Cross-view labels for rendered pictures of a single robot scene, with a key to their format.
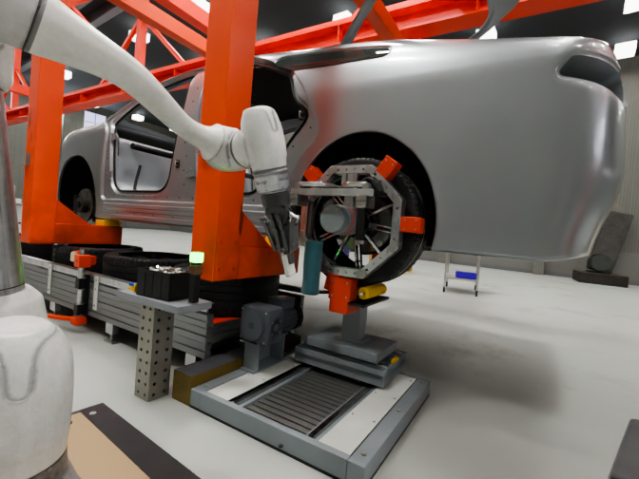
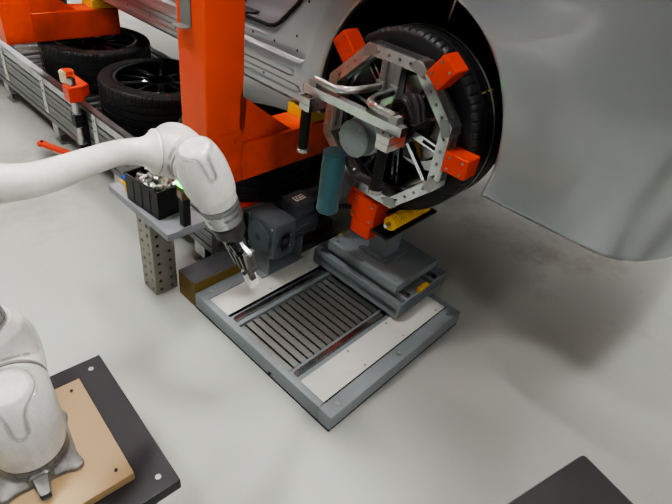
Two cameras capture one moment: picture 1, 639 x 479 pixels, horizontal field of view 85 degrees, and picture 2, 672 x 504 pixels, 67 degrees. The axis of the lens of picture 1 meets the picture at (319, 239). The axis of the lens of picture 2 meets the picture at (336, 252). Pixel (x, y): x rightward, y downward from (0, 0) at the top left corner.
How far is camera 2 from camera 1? 0.81 m
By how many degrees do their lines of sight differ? 36
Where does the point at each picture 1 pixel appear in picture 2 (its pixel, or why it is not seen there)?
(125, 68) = (24, 195)
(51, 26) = not seen: outside the picture
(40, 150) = not seen: outside the picture
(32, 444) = (39, 453)
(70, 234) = (54, 27)
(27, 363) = (20, 419)
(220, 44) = not seen: outside the picture
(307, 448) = (289, 384)
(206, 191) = (192, 80)
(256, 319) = (261, 233)
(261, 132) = (196, 185)
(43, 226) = (17, 20)
